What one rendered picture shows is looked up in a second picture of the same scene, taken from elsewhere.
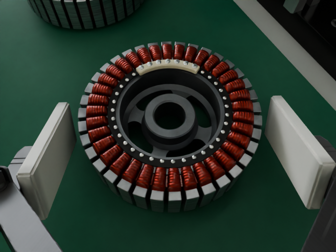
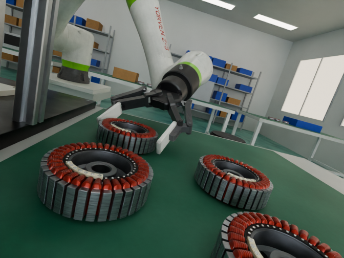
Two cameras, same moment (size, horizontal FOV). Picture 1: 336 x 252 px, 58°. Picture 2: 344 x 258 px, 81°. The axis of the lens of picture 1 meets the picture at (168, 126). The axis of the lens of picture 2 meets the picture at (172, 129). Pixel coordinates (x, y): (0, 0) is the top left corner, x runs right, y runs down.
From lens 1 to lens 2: 0.46 m
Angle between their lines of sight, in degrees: 104
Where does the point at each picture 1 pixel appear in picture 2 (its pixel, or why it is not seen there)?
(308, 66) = (56, 129)
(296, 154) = (115, 111)
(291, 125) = (110, 110)
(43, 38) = not seen: hidden behind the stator
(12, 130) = (176, 166)
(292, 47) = (48, 131)
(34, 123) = (168, 164)
